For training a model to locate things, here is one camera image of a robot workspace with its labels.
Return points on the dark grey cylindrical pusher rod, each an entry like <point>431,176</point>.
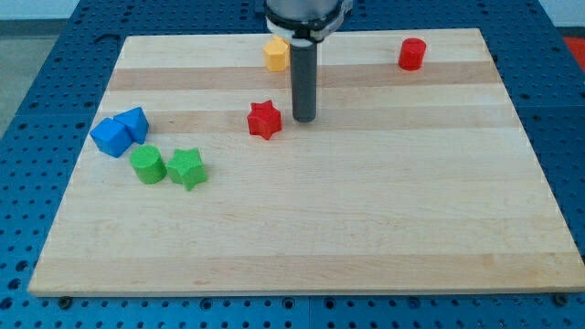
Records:
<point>303,82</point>

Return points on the red star block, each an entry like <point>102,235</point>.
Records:
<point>264,119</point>

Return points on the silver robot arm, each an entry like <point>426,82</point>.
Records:
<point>305,24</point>

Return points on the green star block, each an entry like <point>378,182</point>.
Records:
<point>186,168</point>

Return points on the blue cube block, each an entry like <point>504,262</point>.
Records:
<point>111,137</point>

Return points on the yellow hexagon block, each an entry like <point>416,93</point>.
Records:
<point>276,54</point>

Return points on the red cylinder block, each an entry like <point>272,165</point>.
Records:
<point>412,53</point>

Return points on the wooden board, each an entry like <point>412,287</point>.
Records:
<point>407,182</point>

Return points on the blue triangular prism block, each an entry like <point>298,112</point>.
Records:
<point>135,123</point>

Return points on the green cylinder block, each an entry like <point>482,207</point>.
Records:
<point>148,164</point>

